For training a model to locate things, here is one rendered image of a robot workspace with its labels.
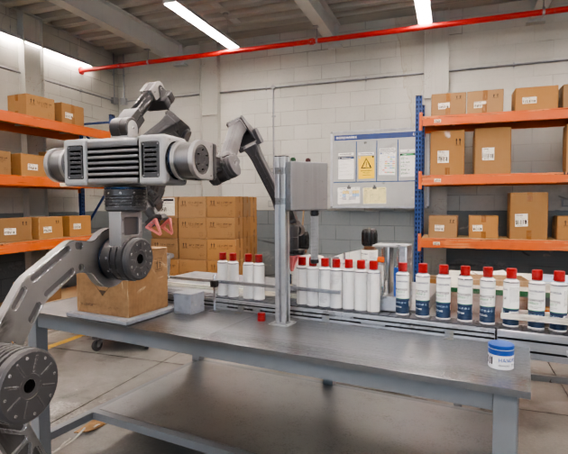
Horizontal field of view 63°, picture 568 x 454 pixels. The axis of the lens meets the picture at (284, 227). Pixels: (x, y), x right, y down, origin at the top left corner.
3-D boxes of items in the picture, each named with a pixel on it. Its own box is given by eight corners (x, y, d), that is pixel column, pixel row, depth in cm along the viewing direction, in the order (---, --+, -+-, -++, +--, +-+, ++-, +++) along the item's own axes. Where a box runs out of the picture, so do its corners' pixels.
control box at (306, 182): (327, 210, 187) (327, 162, 186) (290, 210, 179) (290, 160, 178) (315, 209, 196) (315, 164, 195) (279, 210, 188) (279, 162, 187)
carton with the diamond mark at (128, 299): (168, 306, 210) (167, 247, 208) (128, 318, 188) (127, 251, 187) (119, 300, 223) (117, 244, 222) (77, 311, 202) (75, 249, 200)
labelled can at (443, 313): (451, 318, 174) (452, 264, 173) (449, 322, 169) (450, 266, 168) (436, 317, 176) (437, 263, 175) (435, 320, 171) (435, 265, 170)
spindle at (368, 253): (380, 281, 249) (380, 228, 247) (375, 284, 241) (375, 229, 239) (363, 280, 253) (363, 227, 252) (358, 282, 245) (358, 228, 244)
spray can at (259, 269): (267, 299, 210) (266, 254, 209) (261, 301, 205) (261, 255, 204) (257, 298, 212) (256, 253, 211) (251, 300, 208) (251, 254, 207)
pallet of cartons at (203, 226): (261, 302, 617) (261, 196, 610) (241, 316, 538) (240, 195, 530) (178, 297, 647) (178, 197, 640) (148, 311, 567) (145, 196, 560)
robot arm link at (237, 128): (224, 118, 196) (243, 108, 192) (241, 144, 203) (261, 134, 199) (202, 173, 160) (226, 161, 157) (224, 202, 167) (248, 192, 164)
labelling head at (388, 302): (412, 306, 193) (413, 244, 192) (405, 313, 182) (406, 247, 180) (379, 303, 199) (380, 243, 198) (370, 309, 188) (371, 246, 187)
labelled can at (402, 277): (410, 314, 181) (411, 261, 179) (407, 317, 176) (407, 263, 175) (397, 313, 183) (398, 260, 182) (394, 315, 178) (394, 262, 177)
